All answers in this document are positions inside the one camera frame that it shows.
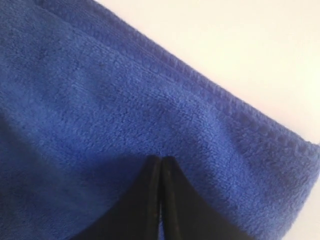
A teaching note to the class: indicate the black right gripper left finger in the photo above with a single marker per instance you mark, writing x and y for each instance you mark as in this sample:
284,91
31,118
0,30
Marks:
136,215

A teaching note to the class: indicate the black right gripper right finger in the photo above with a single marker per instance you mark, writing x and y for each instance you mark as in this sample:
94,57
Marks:
185,214

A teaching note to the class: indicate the blue microfibre towel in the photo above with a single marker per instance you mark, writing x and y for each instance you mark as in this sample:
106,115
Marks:
85,99

